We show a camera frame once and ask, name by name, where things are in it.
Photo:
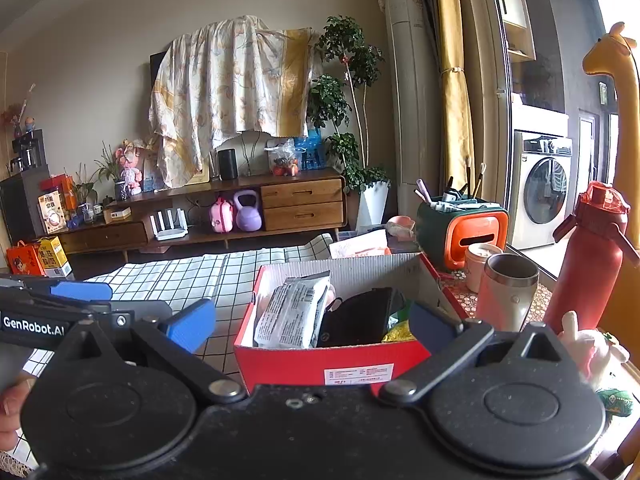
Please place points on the floral bed sheet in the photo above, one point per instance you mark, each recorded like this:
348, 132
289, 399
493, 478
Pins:
225, 85

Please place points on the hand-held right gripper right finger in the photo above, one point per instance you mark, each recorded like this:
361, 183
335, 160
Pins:
430, 325

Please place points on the orange carton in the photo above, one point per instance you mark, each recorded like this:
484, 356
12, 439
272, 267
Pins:
25, 260

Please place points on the leafy plant in vase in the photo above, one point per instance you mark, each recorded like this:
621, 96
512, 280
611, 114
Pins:
121, 191

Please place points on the yellow carton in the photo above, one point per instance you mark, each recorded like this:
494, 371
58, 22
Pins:
54, 257

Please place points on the small leafy plant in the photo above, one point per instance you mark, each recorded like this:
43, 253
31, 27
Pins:
82, 192

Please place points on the white washing machine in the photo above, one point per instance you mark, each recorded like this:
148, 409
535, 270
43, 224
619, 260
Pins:
542, 195

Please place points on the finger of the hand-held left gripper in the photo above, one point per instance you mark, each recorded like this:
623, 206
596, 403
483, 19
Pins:
135, 315
82, 291

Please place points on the blue plastic bag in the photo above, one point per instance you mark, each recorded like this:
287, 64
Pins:
309, 152

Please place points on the white wall cabinet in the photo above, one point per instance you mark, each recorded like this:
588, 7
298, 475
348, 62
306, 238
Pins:
515, 0

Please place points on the person's left hand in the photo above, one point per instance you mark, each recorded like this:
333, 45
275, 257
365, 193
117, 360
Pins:
10, 410

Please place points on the plastic bag of fruit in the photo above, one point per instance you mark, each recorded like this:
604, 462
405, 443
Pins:
282, 160

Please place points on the red cardboard box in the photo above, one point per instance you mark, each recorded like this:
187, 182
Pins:
280, 367

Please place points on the wooden television cabinet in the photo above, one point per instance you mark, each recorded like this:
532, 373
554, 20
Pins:
300, 215

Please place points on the pink plush doll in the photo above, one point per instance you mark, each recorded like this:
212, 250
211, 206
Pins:
130, 170

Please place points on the green printed pouch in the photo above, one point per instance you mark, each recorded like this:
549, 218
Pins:
615, 402

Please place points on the white printed box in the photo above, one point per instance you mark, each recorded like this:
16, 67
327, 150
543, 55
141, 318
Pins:
52, 215

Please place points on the white rabbit plush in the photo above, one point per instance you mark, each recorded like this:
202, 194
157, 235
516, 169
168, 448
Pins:
590, 350

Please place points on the black cabinet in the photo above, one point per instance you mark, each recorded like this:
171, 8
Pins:
20, 205

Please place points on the pink bowl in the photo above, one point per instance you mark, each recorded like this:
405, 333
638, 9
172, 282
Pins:
400, 227

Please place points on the wall switch panel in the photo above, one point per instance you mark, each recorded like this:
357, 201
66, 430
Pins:
603, 94

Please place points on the black television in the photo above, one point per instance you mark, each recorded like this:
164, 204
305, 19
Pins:
156, 67

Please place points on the white lidded cup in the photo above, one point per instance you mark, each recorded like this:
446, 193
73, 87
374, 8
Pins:
477, 270

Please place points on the potted tree in white planter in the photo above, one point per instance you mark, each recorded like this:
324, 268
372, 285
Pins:
372, 205

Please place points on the white tissue pack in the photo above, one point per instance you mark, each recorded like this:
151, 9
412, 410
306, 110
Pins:
290, 310

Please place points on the green sponge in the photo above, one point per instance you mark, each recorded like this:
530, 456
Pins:
398, 319

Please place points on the yellow curtain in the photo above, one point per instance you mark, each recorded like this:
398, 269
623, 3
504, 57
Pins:
452, 110

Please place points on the red water bottle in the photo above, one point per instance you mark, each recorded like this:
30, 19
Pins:
585, 270

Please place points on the pink toy case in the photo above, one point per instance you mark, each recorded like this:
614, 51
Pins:
222, 217

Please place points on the beige tumbler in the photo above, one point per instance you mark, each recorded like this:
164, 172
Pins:
505, 300

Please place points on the standing air conditioner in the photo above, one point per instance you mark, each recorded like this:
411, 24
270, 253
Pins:
415, 110

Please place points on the dark pen holder box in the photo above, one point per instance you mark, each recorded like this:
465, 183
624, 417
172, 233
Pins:
475, 240

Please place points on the bunch of pens and brushes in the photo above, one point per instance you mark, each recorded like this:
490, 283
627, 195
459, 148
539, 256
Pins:
450, 195

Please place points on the pink paper bag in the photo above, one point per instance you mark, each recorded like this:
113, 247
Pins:
360, 247

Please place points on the plastic bag with black item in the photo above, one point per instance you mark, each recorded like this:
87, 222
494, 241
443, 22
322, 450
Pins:
360, 320

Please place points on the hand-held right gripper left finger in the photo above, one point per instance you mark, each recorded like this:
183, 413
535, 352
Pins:
192, 325

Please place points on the black coffee machine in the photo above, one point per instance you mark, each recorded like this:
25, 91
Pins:
27, 152

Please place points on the black speaker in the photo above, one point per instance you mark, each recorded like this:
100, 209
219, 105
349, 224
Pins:
227, 165

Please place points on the purple kettlebell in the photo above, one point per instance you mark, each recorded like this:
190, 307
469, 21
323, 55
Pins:
248, 217

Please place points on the black checked white tablecloth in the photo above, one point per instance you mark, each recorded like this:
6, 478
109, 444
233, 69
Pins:
200, 275

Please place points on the white router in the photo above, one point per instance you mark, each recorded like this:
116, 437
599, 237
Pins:
170, 230

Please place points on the pink bath loofah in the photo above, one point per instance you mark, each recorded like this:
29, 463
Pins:
331, 295

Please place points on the yellow packet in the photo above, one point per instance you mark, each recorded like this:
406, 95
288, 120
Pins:
400, 332

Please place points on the yellow giraffe plush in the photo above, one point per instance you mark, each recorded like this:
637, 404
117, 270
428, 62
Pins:
627, 135

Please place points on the orange gift bag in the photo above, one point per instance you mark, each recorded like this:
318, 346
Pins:
62, 190

